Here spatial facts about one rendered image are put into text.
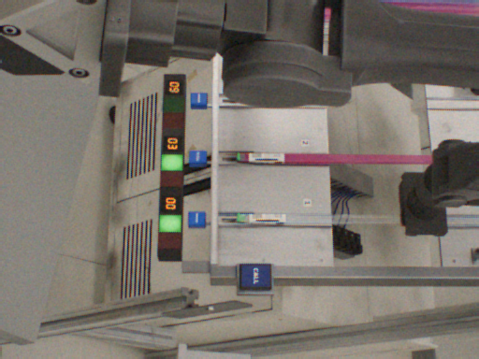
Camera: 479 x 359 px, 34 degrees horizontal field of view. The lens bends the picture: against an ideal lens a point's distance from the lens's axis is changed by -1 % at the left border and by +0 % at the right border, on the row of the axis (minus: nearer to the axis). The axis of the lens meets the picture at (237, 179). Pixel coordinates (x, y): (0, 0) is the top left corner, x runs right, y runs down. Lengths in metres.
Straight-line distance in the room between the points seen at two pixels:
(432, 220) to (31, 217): 0.61
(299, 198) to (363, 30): 0.75
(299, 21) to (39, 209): 0.71
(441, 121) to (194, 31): 0.91
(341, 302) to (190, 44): 1.23
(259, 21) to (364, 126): 1.45
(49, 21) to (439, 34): 0.29
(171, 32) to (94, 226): 1.55
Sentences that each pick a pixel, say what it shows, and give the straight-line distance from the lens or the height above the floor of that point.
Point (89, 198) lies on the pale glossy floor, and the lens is 2.08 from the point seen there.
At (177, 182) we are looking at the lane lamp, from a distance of 1.34.
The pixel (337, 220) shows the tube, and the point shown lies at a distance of 1.31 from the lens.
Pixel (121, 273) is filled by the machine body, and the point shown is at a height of 0.12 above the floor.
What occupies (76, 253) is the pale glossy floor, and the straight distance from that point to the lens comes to 2.02.
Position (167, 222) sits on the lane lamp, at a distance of 1.31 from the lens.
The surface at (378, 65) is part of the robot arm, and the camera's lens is 0.60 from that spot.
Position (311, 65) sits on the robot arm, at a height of 1.27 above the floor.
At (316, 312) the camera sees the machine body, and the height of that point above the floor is 0.62.
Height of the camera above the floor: 1.56
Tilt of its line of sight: 38 degrees down
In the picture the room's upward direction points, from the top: 73 degrees clockwise
